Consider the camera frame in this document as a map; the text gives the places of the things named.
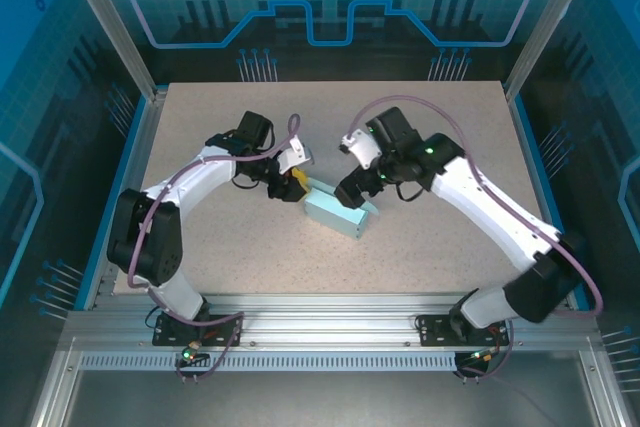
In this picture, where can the light blue paper box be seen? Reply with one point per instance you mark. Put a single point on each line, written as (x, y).
(332, 214)

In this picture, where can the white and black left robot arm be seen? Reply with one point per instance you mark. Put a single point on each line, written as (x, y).
(190, 177)

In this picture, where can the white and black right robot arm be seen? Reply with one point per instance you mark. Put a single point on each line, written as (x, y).
(490, 217)

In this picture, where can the blue table side strip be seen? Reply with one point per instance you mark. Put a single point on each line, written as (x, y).
(124, 167)

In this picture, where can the connector with green light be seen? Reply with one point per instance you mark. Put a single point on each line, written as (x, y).
(484, 357)
(192, 349)

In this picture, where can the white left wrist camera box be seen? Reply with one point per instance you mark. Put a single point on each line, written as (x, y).
(295, 154)

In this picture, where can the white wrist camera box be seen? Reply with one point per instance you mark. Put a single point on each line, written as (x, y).
(295, 154)
(362, 149)

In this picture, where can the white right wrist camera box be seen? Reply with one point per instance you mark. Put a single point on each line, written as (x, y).
(362, 149)

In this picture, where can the aluminium side rail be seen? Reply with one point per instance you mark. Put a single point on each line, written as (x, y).
(140, 167)

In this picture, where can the aluminium cross rail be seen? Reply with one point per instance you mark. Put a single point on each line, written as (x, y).
(325, 322)

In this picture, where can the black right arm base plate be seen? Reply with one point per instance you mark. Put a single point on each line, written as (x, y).
(435, 331)

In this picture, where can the aluminium frame post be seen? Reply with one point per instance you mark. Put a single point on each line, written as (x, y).
(549, 22)
(111, 22)

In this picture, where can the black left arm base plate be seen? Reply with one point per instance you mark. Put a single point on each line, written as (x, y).
(170, 333)

